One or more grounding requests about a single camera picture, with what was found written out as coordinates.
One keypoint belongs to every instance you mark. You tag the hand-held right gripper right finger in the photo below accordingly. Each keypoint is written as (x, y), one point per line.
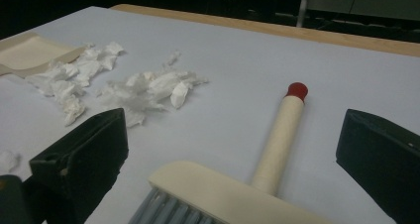
(383, 161)

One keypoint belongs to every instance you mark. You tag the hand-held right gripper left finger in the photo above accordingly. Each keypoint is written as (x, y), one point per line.
(85, 151)

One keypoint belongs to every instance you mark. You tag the pile of white tissue scraps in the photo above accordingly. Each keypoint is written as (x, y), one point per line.
(145, 91)

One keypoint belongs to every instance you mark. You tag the cream hand brush red tip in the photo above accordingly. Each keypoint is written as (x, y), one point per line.
(280, 134)

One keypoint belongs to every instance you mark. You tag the cream plastic dustpan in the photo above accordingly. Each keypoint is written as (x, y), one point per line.
(29, 52)

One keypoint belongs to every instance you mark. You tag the pale grey table mat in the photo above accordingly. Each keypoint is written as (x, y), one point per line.
(231, 52)

